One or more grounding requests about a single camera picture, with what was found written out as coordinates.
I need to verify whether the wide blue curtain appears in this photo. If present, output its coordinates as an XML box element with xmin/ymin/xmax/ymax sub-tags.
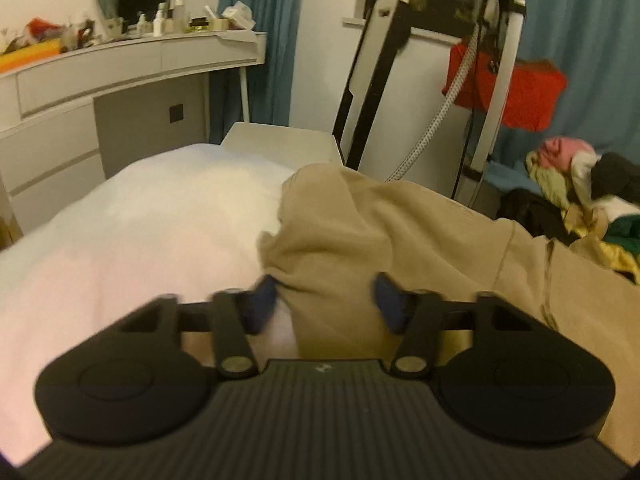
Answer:
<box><xmin>487</xmin><ymin>0</ymin><xmax>640</xmax><ymax>201</ymax></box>

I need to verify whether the yellow box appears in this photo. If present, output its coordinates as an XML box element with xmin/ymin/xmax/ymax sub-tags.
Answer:
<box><xmin>0</xmin><ymin>40</ymin><xmax>65</xmax><ymax>74</ymax></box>

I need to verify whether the pile of mixed clothes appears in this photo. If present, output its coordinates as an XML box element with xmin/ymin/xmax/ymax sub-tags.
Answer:
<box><xmin>497</xmin><ymin>136</ymin><xmax>640</xmax><ymax>283</ymax></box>

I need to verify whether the tissue box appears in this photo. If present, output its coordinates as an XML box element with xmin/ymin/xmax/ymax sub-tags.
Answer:
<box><xmin>220</xmin><ymin>2</ymin><xmax>257</xmax><ymax>32</ymax></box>

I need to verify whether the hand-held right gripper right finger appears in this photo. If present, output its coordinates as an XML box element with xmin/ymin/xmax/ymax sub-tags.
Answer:
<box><xmin>372</xmin><ymin>272</ymin><xmax>534</xmax><ymax>379</ymax></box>

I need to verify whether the red cloth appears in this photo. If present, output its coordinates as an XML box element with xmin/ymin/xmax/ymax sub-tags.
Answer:
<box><xmin>442</xmin><ymin>42</ymin><xmax>569</xmax><ymax>132</ymax></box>

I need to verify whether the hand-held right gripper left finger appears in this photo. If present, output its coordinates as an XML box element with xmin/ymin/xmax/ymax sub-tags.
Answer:
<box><xmin>117</xmin><ymin>276</ymin><xmax>279</xmax><ymax>379</ymax></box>

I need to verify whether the pastel bed blanket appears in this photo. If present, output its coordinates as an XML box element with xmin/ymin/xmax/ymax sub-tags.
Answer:
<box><xmin>0</xmin><ymin>142</ymin><xmax>303</xmax><ymax>466</ymax></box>

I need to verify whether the white bed frame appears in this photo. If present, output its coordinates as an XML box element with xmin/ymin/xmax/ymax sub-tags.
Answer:
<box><xmin>220</xmin><ymin>121</ymin><xmax>347</xmax><ymax>166</ymax></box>

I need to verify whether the white vanity desk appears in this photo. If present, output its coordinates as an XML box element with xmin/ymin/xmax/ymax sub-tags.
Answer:
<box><xmin>0</xmin><ymin>29</ymin><xmax>268</xmax><ymax>251</ymax></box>

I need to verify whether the narrow blue curtain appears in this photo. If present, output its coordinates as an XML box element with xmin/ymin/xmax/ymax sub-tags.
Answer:
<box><xmin>207</xmin><ymin>0</ymin><xmax>309</xmax><ymax>147</ymax></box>

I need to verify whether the group of cosmetic bottles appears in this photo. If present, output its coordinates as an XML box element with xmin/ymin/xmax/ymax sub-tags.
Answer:
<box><xmin>102</xmin><ymin>0</ymin><xmax>231</xmax><ymax>38</ymax></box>

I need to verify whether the tan hoodie with white print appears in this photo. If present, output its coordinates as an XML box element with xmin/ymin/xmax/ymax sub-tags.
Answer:
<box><xmin>256</xmin><ymin>161</ymin><xmax>640</xmax><ymax>466</ymax></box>

